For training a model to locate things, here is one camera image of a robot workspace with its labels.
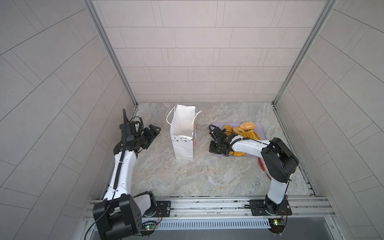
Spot lavender plastic tray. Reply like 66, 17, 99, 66
212, 122, 269, 158

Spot orange oval bread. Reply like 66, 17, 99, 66
230, 152, 246, 157

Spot white cartoon animal paper bag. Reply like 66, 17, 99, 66
166, 105, 202, 161

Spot red steel kitchen tongs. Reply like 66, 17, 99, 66
258, 158, 272, 180

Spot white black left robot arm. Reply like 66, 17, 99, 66
93, 112, 161, 240

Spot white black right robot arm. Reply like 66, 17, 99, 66
209, 125, 299, 216

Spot striped spiral bread roll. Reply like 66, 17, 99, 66
223, 125, 233, 136

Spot long toasted crust bread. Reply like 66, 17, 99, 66
248, 130, 260, 140

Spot aluminium left corner profile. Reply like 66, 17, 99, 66
84, 0, 138, 109

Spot aluminium corner profile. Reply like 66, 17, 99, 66
272, 0, 338, 106
84, 0, 138, 109

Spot left green circuit board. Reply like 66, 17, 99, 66
141, 221, 157, 232

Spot green circuit board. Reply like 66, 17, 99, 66
268, 219, 286, 234
141, 221, 157, 232

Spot right green circuit board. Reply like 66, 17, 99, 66
268, 219, 286, 234

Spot aluminium right corner profile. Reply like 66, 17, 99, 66
272, 0, 338, 106

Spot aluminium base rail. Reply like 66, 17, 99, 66
85, 196, 336, 233

